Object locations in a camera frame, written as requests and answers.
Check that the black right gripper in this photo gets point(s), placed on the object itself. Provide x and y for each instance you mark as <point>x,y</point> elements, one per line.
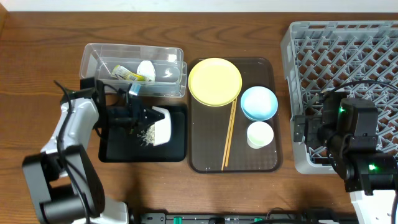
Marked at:
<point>299,128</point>

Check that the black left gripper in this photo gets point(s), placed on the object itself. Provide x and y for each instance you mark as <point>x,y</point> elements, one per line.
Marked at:
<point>137,116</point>

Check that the white bowl with rice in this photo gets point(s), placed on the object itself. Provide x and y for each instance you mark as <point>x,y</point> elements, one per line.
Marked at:
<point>162,128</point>

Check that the rice pile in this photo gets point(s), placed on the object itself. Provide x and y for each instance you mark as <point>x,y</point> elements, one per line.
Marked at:
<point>147,137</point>

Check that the white green cup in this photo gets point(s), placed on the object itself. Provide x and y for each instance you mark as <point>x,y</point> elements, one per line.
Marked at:
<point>259,134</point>

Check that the white tissue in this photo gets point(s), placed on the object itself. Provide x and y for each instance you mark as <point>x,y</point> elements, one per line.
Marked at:
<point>147,70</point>

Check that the light blue bowl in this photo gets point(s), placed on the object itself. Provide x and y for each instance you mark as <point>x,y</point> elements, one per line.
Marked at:
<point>259,103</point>

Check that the green yellow snack wrapper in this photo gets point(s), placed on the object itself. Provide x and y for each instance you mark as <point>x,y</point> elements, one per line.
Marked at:
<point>122,73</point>

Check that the yellow plate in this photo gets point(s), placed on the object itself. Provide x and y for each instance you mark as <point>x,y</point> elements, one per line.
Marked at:
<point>215,82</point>

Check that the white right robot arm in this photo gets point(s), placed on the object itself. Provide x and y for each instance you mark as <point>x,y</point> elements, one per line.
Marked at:
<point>347,129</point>

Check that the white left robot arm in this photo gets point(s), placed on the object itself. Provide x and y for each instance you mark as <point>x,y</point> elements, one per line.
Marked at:
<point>63,184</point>

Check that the black waste tray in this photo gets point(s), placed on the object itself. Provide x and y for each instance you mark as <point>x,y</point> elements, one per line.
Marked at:
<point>117,146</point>

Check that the clear plastic waste bin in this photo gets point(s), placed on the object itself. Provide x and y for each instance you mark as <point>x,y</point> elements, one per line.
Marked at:
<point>99,60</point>

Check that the grey dishwasher rack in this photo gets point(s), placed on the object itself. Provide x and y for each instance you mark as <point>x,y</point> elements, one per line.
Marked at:
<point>318,56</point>

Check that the brown serving tray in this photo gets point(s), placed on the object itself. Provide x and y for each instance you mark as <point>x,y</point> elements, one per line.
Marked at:
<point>208,130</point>

